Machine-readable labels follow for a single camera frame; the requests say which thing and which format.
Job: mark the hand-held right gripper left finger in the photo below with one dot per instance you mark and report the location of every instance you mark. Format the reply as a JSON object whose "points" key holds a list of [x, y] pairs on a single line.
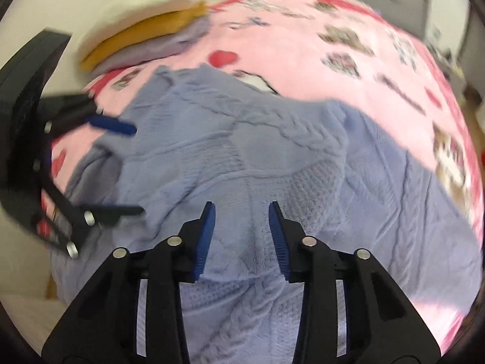
{"points": [[202, 242]]}

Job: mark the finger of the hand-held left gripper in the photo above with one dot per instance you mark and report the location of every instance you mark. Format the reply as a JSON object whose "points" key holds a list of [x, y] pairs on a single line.
{"points": [[113, 210], [113, 126]]}

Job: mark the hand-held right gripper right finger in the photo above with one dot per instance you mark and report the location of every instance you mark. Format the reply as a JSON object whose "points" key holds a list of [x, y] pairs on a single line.
{"points": [[279, 242]]}

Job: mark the stack of folded clothes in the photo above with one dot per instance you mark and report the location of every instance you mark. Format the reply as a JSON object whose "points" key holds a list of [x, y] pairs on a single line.
{"points": [[147, 3]]}

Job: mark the pale purple folded garment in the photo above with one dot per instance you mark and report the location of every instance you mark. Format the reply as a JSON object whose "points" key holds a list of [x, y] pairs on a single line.
{"points": [[163, 47]]}

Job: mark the yellow folded garment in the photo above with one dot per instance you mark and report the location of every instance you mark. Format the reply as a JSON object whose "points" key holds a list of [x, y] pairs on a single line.
{"points": [[151, 30]]}

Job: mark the pink printed blanket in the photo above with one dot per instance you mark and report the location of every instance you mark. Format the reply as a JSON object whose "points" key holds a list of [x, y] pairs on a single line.
{"points": [[303, 45]]}

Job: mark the cluttered nightstand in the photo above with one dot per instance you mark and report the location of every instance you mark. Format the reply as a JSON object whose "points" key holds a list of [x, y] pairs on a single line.
{"points": [[439, 41]]}

